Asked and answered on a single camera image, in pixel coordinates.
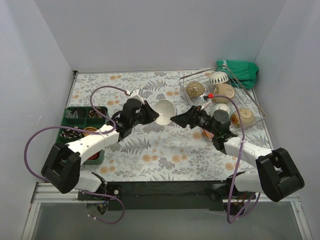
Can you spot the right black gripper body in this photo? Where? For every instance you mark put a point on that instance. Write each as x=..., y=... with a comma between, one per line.
x=190, y=119

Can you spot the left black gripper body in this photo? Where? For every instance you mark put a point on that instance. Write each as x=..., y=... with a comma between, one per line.
x=145, y=114

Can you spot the plain white bowl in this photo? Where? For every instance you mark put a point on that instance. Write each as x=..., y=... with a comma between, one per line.
x=166, y=109

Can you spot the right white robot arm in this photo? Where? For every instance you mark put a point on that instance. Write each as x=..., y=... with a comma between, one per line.
x=277, y=175

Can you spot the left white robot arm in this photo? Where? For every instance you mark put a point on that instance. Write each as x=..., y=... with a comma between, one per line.
x=62, y=167

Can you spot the orange plastic bowl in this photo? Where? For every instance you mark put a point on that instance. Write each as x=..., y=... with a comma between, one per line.
x=208, y=134

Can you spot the pale green checked bowl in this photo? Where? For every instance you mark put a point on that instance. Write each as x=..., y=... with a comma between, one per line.
x=221, y=106

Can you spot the beige gold dotted bowl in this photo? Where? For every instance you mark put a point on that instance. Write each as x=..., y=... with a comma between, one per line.
x=194, y=89

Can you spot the beige bowl green leaf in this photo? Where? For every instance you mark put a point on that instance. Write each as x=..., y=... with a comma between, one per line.
x=224, y=90

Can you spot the floral tablecloth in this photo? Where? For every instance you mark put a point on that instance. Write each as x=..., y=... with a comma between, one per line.
x=152, y=152

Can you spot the green compartment tray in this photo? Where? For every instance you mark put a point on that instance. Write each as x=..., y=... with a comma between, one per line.
x=87, y=117

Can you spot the white blue striped bowl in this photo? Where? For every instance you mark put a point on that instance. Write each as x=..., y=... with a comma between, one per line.
x=218, y=77

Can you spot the beige orange flower bowl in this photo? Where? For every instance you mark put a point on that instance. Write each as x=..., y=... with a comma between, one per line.
x=246, y=116

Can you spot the clear plastic bag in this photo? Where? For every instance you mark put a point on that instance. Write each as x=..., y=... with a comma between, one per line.
x=71, y=114

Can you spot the green folded cloth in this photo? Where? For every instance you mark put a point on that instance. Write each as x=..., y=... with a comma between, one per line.
x=241, y=72

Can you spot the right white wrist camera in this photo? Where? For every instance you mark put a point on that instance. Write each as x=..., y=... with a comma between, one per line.
x=208, y=100

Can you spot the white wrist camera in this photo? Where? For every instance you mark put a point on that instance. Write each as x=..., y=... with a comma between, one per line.
x=135, y=94
x=208, y=100

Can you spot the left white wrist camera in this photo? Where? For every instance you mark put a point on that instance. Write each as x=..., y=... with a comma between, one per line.
x=135, y=94

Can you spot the metal wire dish rack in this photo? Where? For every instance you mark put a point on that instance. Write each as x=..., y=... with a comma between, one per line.
x=254, y=133

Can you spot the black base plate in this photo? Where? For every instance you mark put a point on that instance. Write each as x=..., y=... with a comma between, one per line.
x=171, y=195

